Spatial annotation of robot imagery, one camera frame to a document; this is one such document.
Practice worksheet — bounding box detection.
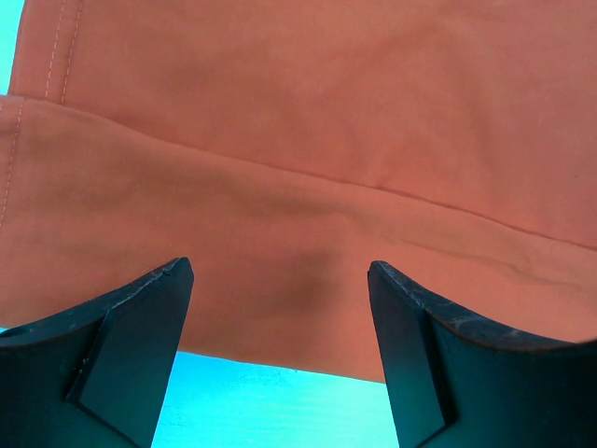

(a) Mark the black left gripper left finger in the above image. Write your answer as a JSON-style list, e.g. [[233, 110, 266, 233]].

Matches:
[[1, 258, 193, 447]]

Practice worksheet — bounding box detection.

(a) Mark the orange t shirt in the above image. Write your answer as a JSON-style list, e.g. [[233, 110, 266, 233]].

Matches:
[[1, 1, 596, 381]]

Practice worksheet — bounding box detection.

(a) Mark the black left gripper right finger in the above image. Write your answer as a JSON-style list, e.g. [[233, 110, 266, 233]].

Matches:
[[368, 261, 596, 447]]

